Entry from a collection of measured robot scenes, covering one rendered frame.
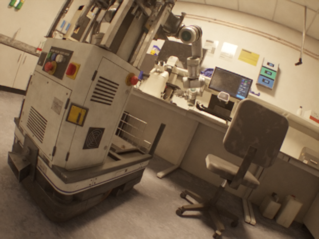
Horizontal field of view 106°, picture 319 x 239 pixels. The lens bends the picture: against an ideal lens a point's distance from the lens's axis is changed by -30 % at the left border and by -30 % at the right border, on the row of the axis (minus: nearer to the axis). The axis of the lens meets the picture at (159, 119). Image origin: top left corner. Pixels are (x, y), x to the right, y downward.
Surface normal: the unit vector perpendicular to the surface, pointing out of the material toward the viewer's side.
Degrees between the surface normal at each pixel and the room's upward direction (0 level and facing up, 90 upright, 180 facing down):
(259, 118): 90
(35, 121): 90
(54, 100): 90
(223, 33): 90
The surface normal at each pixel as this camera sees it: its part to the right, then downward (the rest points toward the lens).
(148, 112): -0.40, -0.09
